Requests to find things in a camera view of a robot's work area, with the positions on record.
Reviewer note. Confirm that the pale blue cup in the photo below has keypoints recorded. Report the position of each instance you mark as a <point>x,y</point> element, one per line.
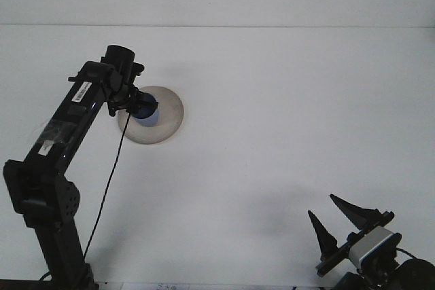
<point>149,120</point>

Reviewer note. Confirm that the pale round plate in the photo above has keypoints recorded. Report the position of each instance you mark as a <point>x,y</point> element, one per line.
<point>170,117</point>

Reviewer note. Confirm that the white printed paper sheet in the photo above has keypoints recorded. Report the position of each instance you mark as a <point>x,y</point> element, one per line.
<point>163,286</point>

